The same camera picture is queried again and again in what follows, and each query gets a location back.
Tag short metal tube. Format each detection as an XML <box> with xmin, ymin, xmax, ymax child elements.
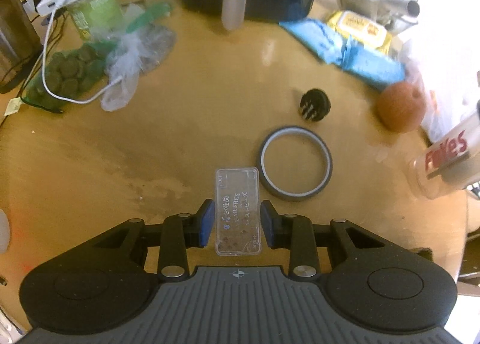
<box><xmin>369</xmin><ymin>0</ymin><xmax>421</xmax><ymax>17</ymax></box>

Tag bag of green discs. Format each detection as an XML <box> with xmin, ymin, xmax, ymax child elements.
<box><xmin>20</xmin><ymin>44</ymin><xmax>109</xmax><ymax>112</ymax></box>

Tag white plastic bag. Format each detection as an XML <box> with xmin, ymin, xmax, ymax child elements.
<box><xmin>403</xmin><ymin>29</ymin><xmax>480</xmax><ymax>142</ymax></box>

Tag clear crumpled plastic bag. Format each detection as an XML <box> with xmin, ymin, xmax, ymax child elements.
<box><xmin>100</xmin><ymin>24</ymin><xmax>178</xmax><ymax>112</ymax></box>

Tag clear plastic case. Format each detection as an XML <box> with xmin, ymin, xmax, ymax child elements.
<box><xmin>214</xmin><ymin>167</ymin><xmax>262</xmax><ymax>257</ymax></box>

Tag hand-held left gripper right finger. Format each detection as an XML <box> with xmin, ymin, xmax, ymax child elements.
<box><xmin>260</xmin><ymin>200</ymin><xmax>389</xmax><ymax>278</ymax></box>

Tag blue plastic packet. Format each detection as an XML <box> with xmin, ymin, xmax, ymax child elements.
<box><xmin>279</xmin><ymin>18</ymin><xmax>351</xmax><ymax>64</ymax></box>
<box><xmin>341</xmin><ymin>39</ymin><xmax>407</xmax><ymax>90</ymax></box>

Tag yellow wet wipes pack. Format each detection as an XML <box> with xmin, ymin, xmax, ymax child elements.
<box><xmin>326</xmin><ymin>10</ymin><xmax>392</xmax><ymax>55</ymax></box>

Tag dark tape roll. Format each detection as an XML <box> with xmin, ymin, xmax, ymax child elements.
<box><xmin>258</xmin><ymin>126</ymin><xmax>334</xmax><ymax>202</ymax></box>

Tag clear shaker bottle grey lid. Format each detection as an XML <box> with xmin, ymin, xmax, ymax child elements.
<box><xmin>409</xmin><ymin>102</ymin><xmax>480</xmax><ymax>200</ymax></box>

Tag reddish brown round fruit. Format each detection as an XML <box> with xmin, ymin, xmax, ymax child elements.
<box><xmin>376</xmin><ymin>82</ymin><xmax>426</xmax><ymax>133</ymax></box>

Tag small black camera mount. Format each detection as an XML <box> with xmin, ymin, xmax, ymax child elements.
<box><xmin>298</xmin><ymin>87</ymin><xmax>332</xmax><ymax>122</ymax></box>

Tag green jar black lid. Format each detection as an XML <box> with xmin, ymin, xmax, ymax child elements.
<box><xmin>65</xmin><ymin>0</ymin><xmax>124</xmax><ymax>39</ymax></box>

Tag green plastic wrapper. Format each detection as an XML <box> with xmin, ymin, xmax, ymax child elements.
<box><xmin>125</xmin><ymin>2</ymin><xmax>173</xmax><ymax>34</ymax></box>

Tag white charging cable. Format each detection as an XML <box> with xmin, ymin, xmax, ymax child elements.
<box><xmin>40</xmin><ymin>7</ymin><xmax>130</xmax><ymax>105</ymax></box>

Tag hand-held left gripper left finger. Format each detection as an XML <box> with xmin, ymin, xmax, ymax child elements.
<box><xmin>92</xmin><ymin>199</ymin><xmax>216</xmax><ymax>279</ymax></box>

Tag stainless steel electric kettle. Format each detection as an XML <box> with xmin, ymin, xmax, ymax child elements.
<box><xmin>0</xmin><ymin>0</ymin><xmax>44</xmax><ymax>94</ymax></box>

